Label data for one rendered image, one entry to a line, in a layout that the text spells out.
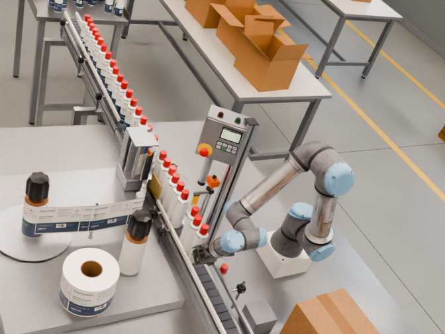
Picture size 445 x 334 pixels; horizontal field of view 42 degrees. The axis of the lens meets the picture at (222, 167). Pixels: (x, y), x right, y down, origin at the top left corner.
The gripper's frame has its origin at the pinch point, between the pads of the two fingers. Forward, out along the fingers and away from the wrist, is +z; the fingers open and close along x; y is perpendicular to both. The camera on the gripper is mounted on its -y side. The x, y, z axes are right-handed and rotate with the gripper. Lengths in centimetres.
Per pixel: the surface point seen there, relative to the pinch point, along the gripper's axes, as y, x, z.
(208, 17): -110, -194, 119
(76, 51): 6, -147, 92
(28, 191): 64, -34, -2
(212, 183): -5.7, -27.6, -13.9
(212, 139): -2, -41, -28
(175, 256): 6.0, -3.9, 10.1
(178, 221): 1.0, -18.9, 11.1
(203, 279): -0.1, 8.5, 1.3
